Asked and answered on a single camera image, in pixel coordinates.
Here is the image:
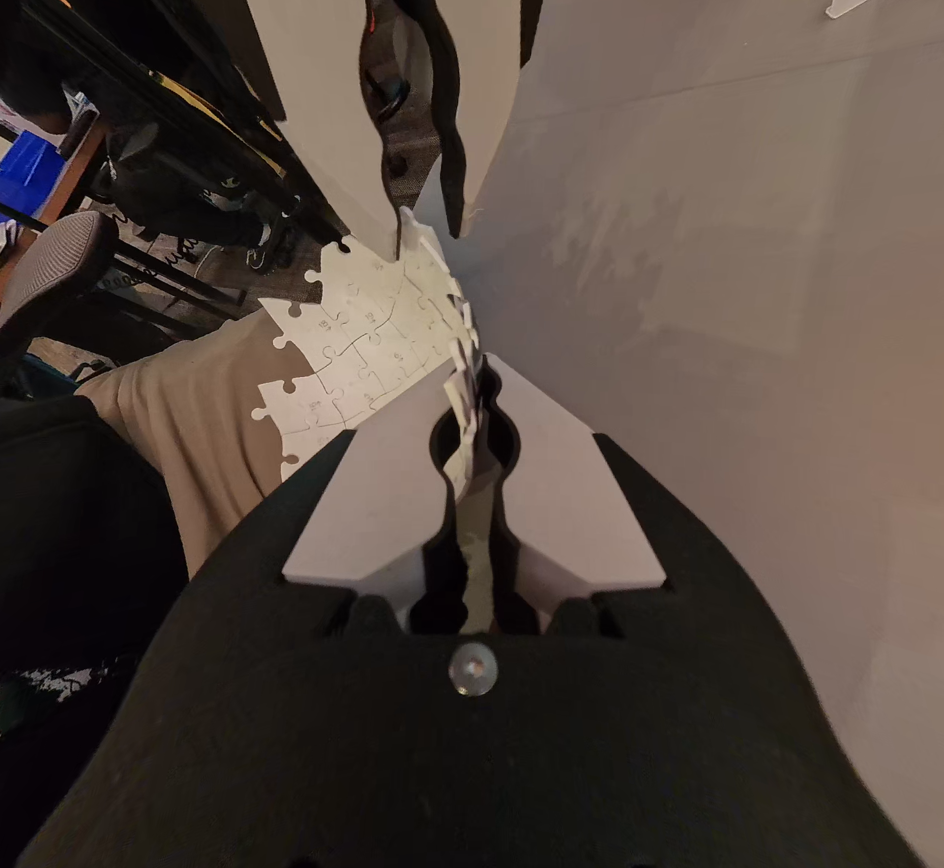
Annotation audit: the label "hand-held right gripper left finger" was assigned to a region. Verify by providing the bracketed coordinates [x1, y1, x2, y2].
[281, 365, 473, 635]

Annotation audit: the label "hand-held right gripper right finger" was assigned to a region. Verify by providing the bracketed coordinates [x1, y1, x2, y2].
[479, 354, 668, 636]

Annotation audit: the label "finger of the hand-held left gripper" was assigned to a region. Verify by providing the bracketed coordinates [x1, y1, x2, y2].
[220, 0, 405, 262]
[383, 0, 522, 240]

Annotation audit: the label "partly built puzzle ball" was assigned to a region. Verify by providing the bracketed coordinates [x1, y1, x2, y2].
[249, 208, 489, 509]

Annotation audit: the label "bundle of black tripods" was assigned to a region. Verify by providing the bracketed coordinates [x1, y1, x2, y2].
[0, 0, 348, 250]

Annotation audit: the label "person's beige trousers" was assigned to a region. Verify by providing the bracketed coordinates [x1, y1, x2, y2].
[76, 306, 348, 580]

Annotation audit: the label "wooden shelf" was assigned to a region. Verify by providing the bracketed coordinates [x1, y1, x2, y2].
[0, 116, 112, 279]

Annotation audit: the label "black sneaker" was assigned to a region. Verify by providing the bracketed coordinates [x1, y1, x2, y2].
[245, 221, 297, 275]

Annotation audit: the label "blue storage bin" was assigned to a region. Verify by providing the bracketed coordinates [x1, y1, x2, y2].
[0, 129, 69, 220]

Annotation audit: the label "person's black jacket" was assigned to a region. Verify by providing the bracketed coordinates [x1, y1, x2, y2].
[0, 396, 191, 868]

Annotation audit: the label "grey mesh office chair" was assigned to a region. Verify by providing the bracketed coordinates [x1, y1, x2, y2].
[0, 210, 120, 342]

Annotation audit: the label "black coiled cable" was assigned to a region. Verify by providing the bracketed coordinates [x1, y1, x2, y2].
[96, 215, 206, 290]

